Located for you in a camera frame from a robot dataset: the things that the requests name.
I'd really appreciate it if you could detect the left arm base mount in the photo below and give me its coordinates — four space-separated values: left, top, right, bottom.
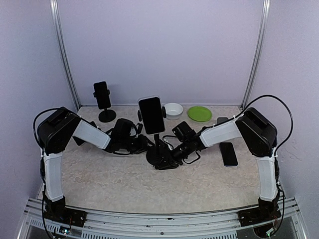
44 196 87 228

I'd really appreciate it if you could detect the blue-edged black phone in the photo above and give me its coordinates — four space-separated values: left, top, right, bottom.
219 142 238 167

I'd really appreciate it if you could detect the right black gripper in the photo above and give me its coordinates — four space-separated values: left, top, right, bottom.
155 140 192 170

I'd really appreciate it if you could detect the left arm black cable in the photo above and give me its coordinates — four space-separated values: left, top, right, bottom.
32 107 63 155

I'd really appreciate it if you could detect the front aluminium rail frame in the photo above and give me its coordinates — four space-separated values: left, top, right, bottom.
16 196 308 239

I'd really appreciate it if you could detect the aluminium corner post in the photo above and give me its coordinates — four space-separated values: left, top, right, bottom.
240 0 271 109
50 0 81 110

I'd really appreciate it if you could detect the low black round stand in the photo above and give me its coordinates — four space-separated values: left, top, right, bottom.
216 117 228 124

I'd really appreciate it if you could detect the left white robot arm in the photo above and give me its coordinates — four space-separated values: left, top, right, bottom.
34 107 153 222

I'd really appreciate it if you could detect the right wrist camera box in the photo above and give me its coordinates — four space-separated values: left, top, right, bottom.
172 121 196 142

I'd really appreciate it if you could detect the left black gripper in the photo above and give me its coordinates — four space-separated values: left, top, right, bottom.
121 134 156 154

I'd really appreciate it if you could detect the left aluminium corner post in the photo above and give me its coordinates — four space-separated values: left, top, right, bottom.
50 0 81 110

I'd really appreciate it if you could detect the back black clamp stand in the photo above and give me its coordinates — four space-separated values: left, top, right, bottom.
92 87 117 123

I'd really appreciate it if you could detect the clear-cased phone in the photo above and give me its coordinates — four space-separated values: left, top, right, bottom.
138 96 165 135

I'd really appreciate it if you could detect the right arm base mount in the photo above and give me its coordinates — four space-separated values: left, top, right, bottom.
237 198 281 227

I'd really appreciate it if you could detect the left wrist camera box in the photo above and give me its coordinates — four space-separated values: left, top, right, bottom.
110 118 138 140

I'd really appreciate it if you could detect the green plate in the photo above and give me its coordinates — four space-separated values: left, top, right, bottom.
187 106 212 122

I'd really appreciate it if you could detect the right aluminium corner post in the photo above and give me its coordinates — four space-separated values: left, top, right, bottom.
240 0 271 109

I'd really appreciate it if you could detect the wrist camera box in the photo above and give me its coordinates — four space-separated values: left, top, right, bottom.
172 121 196 142
110 118 138 140

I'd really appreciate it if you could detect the white bowl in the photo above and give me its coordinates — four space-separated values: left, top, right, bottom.
164 103 183 120

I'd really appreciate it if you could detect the tall black pole stand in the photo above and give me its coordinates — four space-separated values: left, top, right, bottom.
138 110 171 167

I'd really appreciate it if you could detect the back black phone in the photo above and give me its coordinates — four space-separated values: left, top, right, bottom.
93 81 111 110

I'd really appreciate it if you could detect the small black phone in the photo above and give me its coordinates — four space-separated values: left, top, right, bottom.
73 136 85 146

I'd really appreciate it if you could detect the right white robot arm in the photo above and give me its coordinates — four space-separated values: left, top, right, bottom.
153 108 279 221

